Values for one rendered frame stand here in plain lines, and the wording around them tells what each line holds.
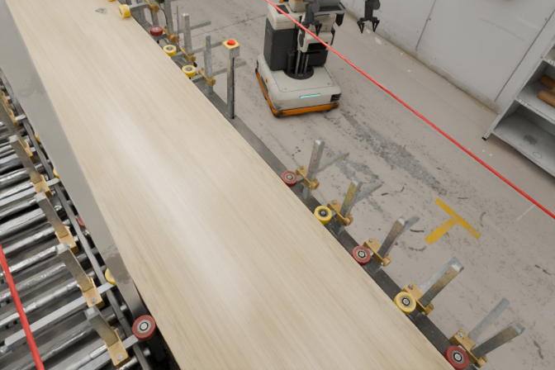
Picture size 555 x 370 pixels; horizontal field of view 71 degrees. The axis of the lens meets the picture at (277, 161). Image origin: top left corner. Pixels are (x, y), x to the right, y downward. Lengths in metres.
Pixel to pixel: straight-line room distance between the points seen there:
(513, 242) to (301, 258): 2.05
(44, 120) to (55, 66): 1.83
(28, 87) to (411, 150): 3.13
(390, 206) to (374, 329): 1.61
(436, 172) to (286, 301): 2.21
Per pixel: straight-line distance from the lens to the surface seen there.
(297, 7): 3.35
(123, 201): 1.88
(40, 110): 0.88
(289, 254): 1.69
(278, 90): 3.38
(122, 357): 1.62
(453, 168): 3.62
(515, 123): 4.16
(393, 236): 1.70
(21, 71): 0.82
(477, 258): 3.17
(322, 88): 3.47
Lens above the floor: 2.39
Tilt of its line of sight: 49 degrees down
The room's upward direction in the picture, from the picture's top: 8 degrees clockwise
